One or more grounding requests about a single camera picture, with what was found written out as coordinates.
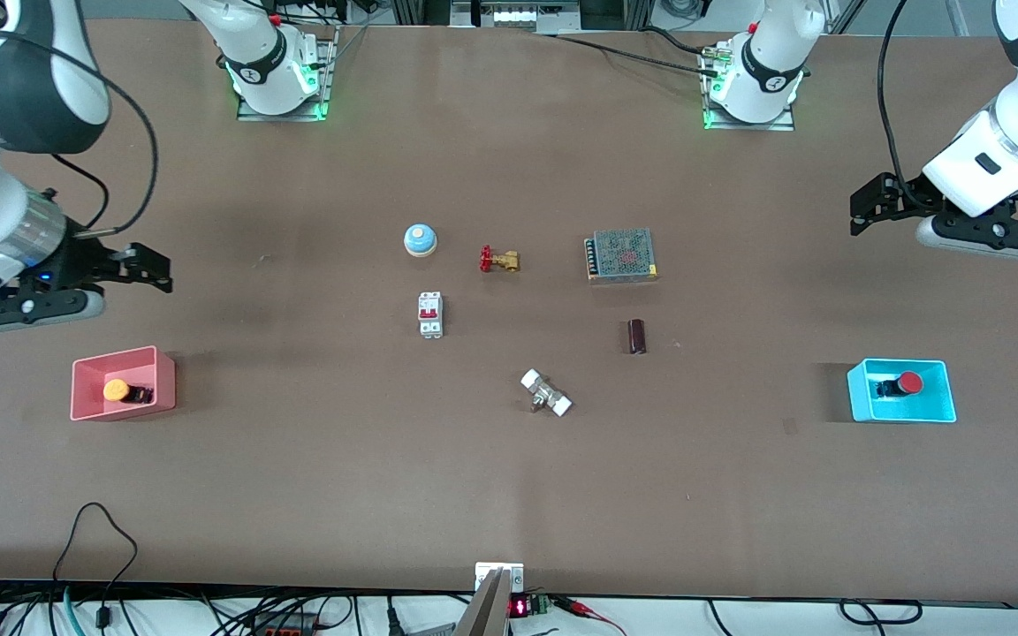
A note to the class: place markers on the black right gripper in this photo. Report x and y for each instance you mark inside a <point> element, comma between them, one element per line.
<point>82,261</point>

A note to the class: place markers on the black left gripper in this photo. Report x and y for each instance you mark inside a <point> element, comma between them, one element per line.
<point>908,193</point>

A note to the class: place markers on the yellow push button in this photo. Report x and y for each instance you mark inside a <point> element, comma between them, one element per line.
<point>117,390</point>

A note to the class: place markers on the red push button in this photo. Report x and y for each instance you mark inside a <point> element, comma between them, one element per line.
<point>907,383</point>

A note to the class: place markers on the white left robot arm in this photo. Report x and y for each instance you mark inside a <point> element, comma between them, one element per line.
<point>1004,159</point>

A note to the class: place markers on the pink plastic box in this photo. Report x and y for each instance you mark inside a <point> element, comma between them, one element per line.
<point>89,389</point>

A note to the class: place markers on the cyan plastic box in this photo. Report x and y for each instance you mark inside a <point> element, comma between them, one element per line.
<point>893,408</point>

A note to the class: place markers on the metal mesh power supply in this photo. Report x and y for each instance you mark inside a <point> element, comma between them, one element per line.
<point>622,254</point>

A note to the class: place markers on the blue round bell button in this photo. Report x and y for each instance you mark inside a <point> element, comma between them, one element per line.
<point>420,239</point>

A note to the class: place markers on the dark brown cylindrical capacitor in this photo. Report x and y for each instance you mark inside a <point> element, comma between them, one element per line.
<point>637,337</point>

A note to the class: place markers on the white circuit breaker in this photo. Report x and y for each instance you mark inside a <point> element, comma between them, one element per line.
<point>430,315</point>

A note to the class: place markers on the silver valve with white ends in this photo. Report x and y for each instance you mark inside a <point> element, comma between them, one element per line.
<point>546,393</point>

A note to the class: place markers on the red clip lead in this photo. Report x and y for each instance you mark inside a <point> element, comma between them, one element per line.
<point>588,611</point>

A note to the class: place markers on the red digit display module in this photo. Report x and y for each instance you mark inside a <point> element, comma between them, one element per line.
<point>520,606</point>

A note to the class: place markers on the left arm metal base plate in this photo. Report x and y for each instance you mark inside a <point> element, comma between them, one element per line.
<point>787,119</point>

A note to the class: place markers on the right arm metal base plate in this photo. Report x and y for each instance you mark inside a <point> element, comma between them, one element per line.
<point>319,88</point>

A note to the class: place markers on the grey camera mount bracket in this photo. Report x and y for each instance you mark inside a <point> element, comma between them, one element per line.
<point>491,601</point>

